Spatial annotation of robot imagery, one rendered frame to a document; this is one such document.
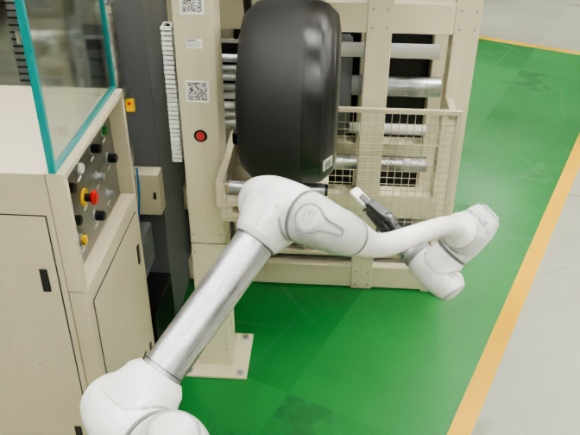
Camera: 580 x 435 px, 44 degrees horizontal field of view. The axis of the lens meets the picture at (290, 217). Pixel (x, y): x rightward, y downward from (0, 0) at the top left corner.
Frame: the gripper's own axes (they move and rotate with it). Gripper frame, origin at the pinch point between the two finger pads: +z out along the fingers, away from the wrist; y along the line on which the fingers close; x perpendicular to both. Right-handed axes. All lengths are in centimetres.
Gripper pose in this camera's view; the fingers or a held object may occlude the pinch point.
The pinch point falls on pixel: (360, 197)
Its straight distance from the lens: 224.7
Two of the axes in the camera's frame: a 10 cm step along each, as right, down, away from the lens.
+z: -6.3, -6.8, 3.8
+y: 0.3, 4.6, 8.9
